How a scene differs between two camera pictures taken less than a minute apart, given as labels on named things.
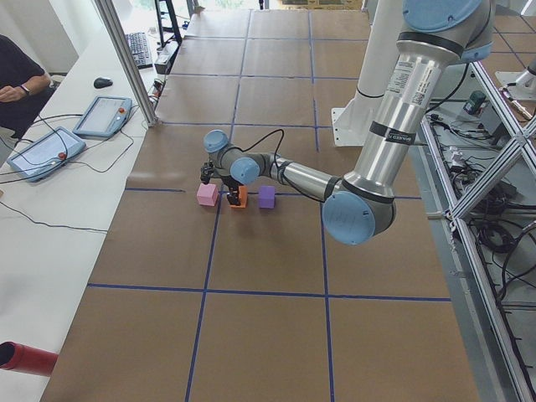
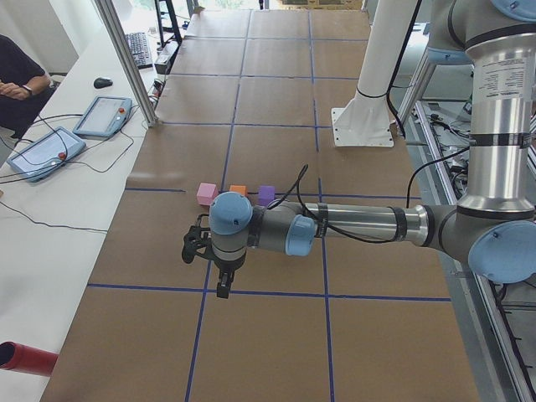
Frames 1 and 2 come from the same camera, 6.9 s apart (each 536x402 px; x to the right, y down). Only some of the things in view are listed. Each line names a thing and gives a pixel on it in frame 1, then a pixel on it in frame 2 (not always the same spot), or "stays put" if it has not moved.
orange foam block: x=243 y=195 stays put
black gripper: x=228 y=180 to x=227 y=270
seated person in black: x=25 y=87 stays put
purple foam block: x=267 y=198 stays put
